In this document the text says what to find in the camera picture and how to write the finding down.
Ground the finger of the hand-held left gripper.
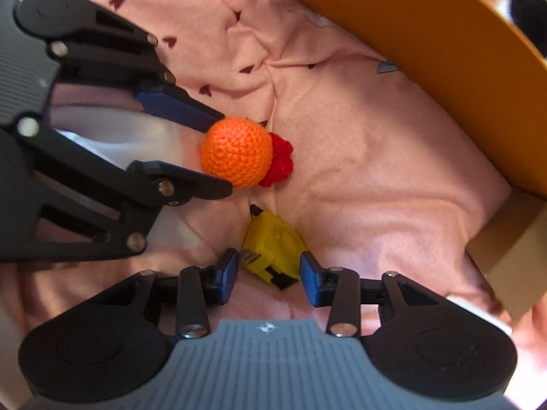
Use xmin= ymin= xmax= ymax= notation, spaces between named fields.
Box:
xmin=17 ymin=119 xmax=234 ymax=262
xmin=49 ymin=0 xmax=225 ymax=133

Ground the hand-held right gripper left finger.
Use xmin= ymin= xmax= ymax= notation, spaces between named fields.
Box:
xmin=100 ymin=248 xmax=240 ymax=340

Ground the tan cardboard box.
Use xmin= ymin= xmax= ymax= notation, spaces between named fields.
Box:
xmin=466 ymin=188 xmax=547 ymax=321

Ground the orange crochet ball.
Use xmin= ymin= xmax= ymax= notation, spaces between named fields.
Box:
xmin=200 ymin=117 xmax=274 ymax=189

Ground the yellow tape measure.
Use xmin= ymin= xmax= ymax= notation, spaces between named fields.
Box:
xmin=240 ymin=205 xmax=309 ymax=290

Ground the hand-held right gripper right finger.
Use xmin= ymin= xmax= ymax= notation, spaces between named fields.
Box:
xmin=299 ymin=251 xmax=445 ymax=337

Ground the red crochet piece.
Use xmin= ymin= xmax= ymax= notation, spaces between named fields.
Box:
xmin=258 ymin=133 xmax=295 ymax=187

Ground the orange cardboard box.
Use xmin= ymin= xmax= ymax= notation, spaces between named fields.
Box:
xmin=280 ymin=0 xmax=547 ymax=199

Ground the black and white plush toy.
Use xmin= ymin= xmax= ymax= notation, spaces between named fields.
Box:
xmin=498 ymin=0 xmax=547 ymax=58

